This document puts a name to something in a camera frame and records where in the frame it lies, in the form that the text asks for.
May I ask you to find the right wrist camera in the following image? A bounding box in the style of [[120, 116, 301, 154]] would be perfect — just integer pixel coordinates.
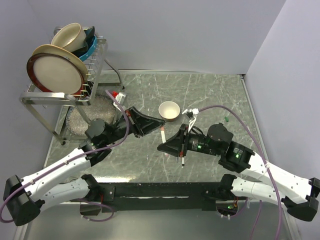
[[182, 108, 200, 132]]

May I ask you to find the white pen black tip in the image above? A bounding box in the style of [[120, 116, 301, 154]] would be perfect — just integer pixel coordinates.
[[181, 157, 185, 168]]

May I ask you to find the white pen pink end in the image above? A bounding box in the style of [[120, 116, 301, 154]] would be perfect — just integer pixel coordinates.
[[160, 126, 166, 144]]

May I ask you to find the black base bar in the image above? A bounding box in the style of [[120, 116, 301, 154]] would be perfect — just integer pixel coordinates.
[[69, 181, 248, 213]]

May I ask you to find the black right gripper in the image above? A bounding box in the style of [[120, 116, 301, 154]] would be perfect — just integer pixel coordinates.
[[157, 122, 222, 156]]

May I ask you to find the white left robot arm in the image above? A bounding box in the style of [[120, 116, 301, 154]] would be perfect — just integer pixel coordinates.
[[0, 106, 165, 226]]

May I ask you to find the speckled grey plate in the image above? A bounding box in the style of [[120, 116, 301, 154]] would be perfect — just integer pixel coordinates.
[[65, 95, 116, 136]]

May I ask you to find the metal dish rack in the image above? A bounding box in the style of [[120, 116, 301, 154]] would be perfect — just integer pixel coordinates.
[[19, 32, 125, 145]]

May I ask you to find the beige plate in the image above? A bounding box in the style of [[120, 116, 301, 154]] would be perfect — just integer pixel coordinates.
[[32, 44, 88, 81]]

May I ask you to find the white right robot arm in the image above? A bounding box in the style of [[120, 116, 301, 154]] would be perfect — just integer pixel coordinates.
[[157, 123, 320, 222]]

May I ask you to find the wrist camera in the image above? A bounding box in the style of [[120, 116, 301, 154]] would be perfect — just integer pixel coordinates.
[[112, 91, 127, 110], [182, 108, 200, 132]]

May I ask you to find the small cream bowl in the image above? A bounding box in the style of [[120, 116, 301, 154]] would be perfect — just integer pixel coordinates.
[[158, 101, 181, 122]]

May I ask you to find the large beige bowl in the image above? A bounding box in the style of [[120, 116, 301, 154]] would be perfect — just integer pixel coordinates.
[[51, 23, 87, 52]]

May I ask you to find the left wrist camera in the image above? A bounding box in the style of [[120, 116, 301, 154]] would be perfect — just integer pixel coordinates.
[[112, 91, 127, 110]]

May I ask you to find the red rimmed white plate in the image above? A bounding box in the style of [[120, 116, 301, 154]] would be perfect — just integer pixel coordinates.
[[26, 53, 84, 95]]

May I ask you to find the black dish in rack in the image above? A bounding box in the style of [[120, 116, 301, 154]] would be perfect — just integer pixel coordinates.
[[74, 26, 95, 55]]

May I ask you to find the aluminium rail frame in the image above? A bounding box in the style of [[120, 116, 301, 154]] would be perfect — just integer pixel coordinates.
[[12, 73, 301, 240]]

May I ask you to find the blue dish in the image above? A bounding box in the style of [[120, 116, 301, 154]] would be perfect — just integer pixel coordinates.
[[73, 35, 98, 62]]

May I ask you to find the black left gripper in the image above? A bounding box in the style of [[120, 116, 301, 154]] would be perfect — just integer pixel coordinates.
[[103, 107, 166, 146]]

